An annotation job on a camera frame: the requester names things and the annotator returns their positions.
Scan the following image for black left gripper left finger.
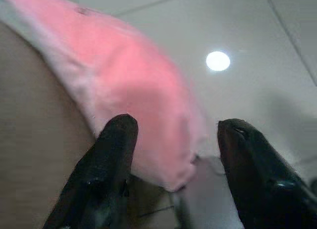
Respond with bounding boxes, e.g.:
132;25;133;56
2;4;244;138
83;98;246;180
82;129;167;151
42;114;139;229

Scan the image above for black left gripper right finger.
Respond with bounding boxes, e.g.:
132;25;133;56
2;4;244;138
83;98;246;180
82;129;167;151
217;118;317;229

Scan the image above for pink pillow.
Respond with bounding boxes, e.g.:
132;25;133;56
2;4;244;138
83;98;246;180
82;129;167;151
0;0;221;192

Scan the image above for brown sofa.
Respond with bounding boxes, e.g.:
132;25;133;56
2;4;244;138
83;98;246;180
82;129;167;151
0;22;97;229

